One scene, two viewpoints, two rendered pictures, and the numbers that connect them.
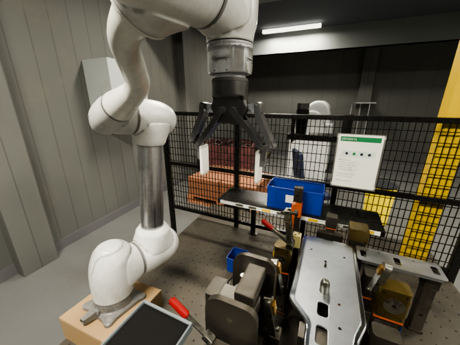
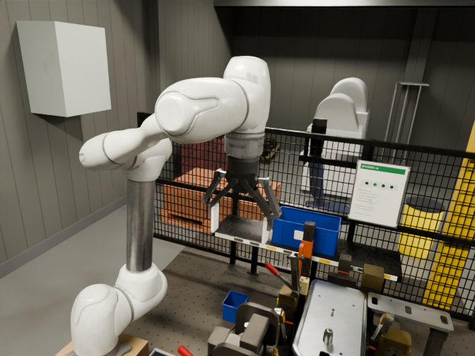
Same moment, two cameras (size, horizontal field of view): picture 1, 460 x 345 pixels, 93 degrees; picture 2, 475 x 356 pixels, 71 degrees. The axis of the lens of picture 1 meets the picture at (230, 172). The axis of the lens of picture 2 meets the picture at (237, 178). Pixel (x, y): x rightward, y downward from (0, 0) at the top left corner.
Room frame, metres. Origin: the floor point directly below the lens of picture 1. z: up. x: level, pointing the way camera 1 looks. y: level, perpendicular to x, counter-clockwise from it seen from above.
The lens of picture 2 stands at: (-0.26, 0.06, 1.87)
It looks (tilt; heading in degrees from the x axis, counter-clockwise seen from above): 20 degrees down; 356
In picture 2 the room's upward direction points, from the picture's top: 3 degrees clockwise
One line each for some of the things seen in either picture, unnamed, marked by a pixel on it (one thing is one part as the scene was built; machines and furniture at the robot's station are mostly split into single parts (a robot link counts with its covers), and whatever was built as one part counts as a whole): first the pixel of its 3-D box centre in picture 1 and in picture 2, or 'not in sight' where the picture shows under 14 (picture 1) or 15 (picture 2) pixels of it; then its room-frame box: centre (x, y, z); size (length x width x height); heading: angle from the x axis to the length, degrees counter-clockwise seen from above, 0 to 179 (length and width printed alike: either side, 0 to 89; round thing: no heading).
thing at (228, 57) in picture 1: (229, 62); (244, 143); (0.48, 0.00, 1.69); 0.09 x 0.09 x 0.06
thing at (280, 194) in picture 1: (295, 195); (306, 229); (1.17, -0.38, 1.10); 0.30 x 0.17 x 0.13; 66
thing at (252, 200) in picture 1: (292, 207); (302, 243); (1.17, -0.38, 1.02); 0.90 x 0.22 x 0.03; 65
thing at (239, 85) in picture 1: (229, 100); (242, 173); (0.48, 0.00, 1.62); 0.08 x 0.07 x 0.09; 65
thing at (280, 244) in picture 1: (277, 277); (281, 327); (0.77, -0.21, 0.87); 0.10 x 0.07 x 0.35; 65
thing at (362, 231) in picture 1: (352, 257); (366, 304); (0.89, -0.61, 0.88); 0.08 x 0.08 x 0.36; 65
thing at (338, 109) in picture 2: (309, 146); (333, 145); (4.45, -1.65, 0.73); 0.77 x 0.66 x 1.45; 69
